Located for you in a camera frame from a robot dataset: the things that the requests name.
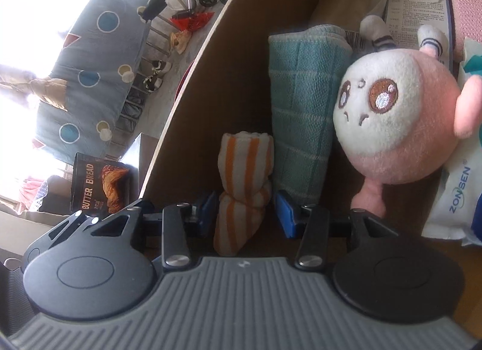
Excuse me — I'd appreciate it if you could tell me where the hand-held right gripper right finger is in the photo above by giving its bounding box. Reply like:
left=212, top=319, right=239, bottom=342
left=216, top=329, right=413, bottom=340
left=275, top=190, right=400, bottom=271

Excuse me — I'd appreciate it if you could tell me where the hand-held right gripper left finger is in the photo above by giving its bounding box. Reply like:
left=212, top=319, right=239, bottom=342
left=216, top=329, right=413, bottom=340
left=90, top=192, right=220, bottom=271

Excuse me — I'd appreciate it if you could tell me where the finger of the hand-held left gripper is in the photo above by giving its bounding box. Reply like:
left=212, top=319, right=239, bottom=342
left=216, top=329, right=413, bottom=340
left=23, top=210, right=100, bottom=272

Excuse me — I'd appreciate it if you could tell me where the orange striped cloth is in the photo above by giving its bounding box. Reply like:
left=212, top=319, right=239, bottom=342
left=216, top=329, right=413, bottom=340
left=213, top=131, right=275, bottom=257

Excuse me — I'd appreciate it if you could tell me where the teal checked towel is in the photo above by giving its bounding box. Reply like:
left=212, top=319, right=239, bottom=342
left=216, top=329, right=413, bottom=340
left=268, top=24, right=353, bottom=204

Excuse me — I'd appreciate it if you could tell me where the pink white plush toy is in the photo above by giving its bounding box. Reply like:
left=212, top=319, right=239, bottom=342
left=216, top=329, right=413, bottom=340
left=333, top=14, right=482, bottom=219

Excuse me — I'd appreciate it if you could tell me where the brown cardboard box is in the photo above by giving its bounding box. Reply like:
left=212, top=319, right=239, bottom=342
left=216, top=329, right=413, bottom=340
left=139, top=0, right=482, bottom=339

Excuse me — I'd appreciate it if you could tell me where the blue wet wipes pack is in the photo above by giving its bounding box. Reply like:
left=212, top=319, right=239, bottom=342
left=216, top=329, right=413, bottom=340
left=421, top=37, right=482, bottom=248

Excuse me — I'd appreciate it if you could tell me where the blue white carton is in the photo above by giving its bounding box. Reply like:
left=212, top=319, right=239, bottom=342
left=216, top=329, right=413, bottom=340
left=384, top=0, right=453, bottom=69

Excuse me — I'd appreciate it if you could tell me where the pink bubble wrap pouch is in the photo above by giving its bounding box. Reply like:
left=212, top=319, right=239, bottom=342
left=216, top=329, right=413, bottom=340
left=446, top=0, right=482, bottom=61

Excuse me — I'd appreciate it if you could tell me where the dark bread box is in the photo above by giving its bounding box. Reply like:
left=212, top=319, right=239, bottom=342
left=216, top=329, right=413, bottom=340
left=70, top=152, right=131, bottom=217

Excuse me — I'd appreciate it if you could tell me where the red stool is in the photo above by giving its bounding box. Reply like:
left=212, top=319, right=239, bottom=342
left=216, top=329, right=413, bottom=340
left=176, top=67, right=195, bottom=101

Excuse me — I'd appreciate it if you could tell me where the blue circle print blanket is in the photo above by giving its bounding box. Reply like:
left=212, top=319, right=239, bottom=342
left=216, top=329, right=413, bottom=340
left=32, top=0, right=152, bottom=164

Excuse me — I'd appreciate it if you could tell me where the red cloth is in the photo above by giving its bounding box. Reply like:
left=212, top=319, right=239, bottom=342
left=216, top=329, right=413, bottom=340
left=171, top=11, right=216, bottom=31

